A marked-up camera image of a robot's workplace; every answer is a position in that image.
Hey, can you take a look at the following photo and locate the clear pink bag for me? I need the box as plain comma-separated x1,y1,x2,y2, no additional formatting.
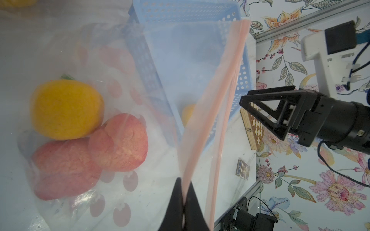
1,20,250,231

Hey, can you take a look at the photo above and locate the light blue perforated basket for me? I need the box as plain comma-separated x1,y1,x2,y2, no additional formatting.
127,1,241,147

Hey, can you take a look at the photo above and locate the aluminium right corner post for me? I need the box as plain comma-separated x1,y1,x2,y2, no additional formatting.
254,1,370,42

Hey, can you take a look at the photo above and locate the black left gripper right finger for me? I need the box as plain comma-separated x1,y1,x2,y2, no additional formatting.
184,183,210,231

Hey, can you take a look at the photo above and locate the yellow red peach front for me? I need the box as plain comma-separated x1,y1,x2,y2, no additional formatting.
181,104,196,127

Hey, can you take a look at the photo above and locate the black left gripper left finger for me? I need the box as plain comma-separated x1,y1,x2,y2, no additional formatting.
158,178,184,231

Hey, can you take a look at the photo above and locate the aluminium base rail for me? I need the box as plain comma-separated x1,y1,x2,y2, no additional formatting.
214,180,278,231

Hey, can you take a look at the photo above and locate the yellow red peach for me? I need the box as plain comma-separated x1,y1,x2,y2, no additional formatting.
181,104,196,127
30,79,105,140

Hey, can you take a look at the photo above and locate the wooden chessboard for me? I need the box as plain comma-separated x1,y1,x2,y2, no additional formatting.
240,108,264,152

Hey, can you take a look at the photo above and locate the pink peach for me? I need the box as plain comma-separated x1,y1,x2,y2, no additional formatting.
32,138,102,201

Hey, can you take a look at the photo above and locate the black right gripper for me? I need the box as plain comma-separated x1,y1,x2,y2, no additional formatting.
239,86,370,154

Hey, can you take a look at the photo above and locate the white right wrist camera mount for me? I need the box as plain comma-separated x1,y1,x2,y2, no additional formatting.
301,21,370,98

